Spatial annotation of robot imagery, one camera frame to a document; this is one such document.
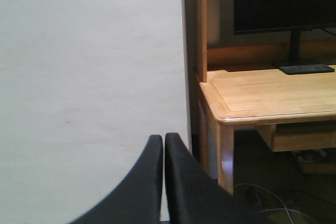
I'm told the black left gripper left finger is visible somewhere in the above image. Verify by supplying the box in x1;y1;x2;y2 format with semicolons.
72;135;163;223

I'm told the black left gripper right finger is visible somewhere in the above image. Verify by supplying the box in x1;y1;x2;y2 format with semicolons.
165;133;268;223

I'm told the light wooden desk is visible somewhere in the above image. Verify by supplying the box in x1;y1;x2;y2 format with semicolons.
195;0;335;193

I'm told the white cable under desk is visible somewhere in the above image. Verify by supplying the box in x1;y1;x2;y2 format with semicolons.
233;183;316;224

